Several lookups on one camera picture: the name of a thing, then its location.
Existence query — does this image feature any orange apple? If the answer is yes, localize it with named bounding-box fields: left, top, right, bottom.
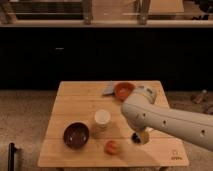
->
left=104, top=140, right=119, bottom=155

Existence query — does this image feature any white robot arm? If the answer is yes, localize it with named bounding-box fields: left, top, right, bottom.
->
left=121, top=85, right=213, bottom=151

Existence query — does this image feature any orange bowl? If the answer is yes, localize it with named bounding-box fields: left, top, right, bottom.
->
left=114, top=82, right=135, bottom=101

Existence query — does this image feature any dark purple bowl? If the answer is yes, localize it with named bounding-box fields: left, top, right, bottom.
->
left=63, top=122, right=89, bottom=150

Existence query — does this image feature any black white dish brush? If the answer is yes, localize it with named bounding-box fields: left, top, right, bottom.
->
left=131, top=128, right=153, bottom=144

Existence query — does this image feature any white cup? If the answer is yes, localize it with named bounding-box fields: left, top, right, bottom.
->
left=94, top=109, right=111, bottom=129

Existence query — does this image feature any grey cloth piece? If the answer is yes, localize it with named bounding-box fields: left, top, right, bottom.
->
left=102, top=81, right=115, bottom=96

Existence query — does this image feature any wooden folding table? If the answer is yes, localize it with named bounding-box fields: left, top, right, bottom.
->
left=38, top=81, right=189, bottom=168

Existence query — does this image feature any dark long cabinet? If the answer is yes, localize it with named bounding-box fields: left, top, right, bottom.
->
left=0, top=27, right=213, bottom=90

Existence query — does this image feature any black post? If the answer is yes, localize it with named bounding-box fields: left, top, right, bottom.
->
left=8, top=143, right=16, bottom=171

